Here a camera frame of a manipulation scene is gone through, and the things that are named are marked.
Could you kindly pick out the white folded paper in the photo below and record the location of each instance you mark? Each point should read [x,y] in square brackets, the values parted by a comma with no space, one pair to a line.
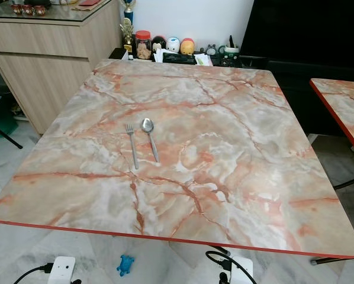
[203,59]

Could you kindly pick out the dark round toy figure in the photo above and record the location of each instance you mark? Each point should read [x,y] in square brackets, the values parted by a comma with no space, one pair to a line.
[158,42]

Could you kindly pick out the red lidded snack jar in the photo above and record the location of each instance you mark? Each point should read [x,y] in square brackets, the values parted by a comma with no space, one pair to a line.
[143,45]

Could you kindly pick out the green floor item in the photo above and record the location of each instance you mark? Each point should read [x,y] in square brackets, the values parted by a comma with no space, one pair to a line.
[0,123]

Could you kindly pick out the black desk tray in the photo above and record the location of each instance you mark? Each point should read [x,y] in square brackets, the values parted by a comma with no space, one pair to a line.
[178,58]

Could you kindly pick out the black metal table leg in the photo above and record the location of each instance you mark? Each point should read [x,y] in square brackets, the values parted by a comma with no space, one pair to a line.
[350,182]

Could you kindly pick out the silver metal spoon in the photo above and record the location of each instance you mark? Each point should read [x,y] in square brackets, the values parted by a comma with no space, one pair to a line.
[147,125]

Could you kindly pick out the small gold trophy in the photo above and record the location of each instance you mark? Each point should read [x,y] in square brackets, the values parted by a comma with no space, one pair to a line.
[127,31]

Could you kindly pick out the blue and gold trophy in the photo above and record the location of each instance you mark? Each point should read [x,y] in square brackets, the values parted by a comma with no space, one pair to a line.
[128,8]

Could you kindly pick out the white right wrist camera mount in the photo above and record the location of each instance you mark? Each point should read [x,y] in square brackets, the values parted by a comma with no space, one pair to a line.
[241,270]

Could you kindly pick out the small grey animal figurine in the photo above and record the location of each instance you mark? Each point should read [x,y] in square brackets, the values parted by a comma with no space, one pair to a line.
[211,49]

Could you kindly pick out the green mug with pens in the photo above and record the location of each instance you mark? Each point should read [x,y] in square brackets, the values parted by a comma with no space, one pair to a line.
[229,55]

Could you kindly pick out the red edged marble table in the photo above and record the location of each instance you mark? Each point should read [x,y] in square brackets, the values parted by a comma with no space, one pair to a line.
[346,106]

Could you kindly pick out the white round toy figure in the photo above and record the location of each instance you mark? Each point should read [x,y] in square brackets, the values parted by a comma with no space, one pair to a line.
[173,44]

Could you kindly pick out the large black television screen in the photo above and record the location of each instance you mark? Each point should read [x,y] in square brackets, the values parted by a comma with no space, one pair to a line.
[307,26]

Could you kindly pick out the black stand leg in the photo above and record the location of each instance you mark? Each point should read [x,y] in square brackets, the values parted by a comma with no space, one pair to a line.
[5,136]

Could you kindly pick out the blue turtle toy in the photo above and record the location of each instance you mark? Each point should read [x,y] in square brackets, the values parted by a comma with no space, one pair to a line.
[125,264]

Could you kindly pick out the light wood sideboard cabinet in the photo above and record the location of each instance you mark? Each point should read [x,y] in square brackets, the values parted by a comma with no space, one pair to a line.
[52,62]

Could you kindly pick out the orange yellow round toy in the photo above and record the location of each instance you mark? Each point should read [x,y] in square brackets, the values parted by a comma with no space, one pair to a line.
[187,46]

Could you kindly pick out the silver metal fork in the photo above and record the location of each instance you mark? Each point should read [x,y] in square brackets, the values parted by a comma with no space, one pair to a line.
[132,146]

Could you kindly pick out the red paper packet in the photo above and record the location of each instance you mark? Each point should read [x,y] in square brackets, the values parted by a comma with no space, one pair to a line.
[87,3]

